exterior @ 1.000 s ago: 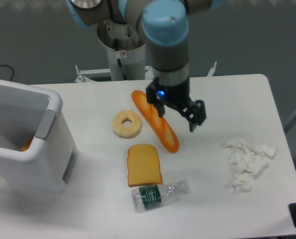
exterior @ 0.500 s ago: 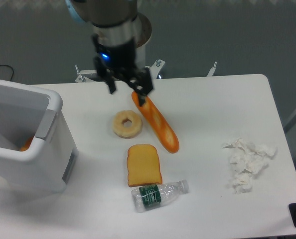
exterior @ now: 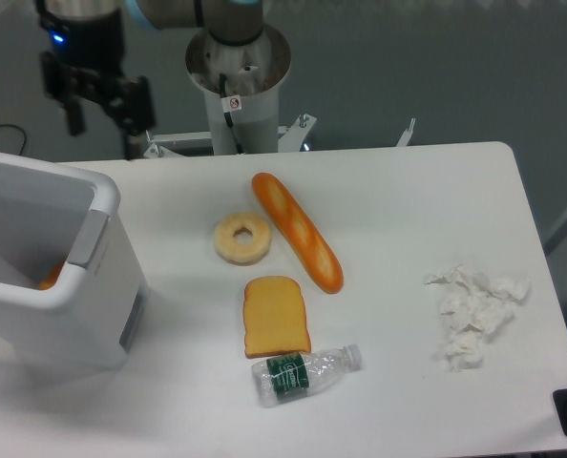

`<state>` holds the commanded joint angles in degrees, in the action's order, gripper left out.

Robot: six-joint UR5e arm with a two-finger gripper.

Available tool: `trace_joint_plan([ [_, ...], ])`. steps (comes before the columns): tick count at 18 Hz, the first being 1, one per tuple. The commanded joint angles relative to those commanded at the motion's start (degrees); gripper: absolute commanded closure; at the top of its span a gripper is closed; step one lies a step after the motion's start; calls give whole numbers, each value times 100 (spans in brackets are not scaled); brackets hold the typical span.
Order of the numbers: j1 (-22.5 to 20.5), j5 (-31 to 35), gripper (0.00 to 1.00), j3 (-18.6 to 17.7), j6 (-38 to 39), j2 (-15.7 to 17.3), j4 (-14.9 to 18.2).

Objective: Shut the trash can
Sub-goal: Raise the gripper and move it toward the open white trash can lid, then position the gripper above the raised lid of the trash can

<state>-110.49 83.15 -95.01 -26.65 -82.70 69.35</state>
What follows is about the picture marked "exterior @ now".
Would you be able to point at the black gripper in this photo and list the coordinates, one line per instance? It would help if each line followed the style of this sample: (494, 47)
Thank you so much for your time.
(84, 61)

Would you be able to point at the white trash can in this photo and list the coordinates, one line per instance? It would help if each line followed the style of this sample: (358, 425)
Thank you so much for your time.
(51, 213)

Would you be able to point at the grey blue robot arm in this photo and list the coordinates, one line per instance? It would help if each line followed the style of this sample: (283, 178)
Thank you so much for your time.
(232, 23)

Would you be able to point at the orange item inside trash can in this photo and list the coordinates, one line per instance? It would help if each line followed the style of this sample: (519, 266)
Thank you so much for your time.
(50, 280)

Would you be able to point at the pale glazed donut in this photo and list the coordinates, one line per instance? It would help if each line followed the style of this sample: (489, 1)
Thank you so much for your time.
(242, 238)

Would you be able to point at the orange baguette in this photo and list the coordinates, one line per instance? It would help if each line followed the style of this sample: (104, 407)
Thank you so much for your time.
(310, 247)

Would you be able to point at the yellow toast slice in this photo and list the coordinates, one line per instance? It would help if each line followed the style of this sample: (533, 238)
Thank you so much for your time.
(274, 318)

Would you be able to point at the clear plastic bottle green label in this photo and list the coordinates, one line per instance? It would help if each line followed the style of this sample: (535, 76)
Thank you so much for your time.
(290, 377)

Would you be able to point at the crumpled white tissue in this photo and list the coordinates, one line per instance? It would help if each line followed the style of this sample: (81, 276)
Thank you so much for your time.
(473, 309)

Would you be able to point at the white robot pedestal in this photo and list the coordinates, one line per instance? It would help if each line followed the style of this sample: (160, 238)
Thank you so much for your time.
(240, 87)

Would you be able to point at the white metal base frame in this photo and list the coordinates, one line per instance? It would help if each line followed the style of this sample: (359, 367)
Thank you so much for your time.
(291, 139)

